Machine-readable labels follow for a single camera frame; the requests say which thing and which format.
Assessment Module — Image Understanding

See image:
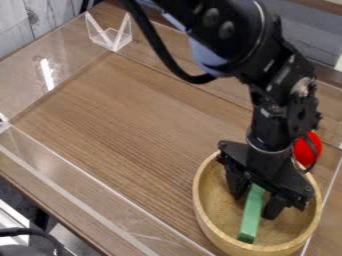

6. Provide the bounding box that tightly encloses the wooden bowl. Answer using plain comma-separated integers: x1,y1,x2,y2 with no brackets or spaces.
192,152,321,256

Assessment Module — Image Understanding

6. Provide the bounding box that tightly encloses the red plush strawberry toy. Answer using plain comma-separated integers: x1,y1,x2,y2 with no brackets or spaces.
292,131,321,168

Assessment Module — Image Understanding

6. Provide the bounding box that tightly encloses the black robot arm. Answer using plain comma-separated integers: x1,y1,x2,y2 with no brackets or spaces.
121,0,321,220

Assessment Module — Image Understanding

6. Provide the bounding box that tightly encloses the clear acrylic tray wall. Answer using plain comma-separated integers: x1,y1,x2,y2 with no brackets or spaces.
0,114,213,256

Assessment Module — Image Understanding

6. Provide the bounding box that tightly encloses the green rectangular block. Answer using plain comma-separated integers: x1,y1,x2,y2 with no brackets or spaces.
237,184,265,244

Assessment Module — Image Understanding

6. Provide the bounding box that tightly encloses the black device with screw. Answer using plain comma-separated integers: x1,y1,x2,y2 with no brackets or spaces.
0,235,66,256

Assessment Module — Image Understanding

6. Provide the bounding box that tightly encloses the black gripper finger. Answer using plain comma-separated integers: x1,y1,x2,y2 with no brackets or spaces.
261,193,287,220
224,164,249,199

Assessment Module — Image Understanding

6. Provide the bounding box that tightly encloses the black cable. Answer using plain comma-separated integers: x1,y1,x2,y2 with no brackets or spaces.
292,133,321,174

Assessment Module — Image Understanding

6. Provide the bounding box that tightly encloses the clear acrylic corner bracket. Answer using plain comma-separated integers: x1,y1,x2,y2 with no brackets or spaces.
84,12,132,52

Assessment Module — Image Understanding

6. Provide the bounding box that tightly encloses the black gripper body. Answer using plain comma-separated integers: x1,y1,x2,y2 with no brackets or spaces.
216,140,315,211

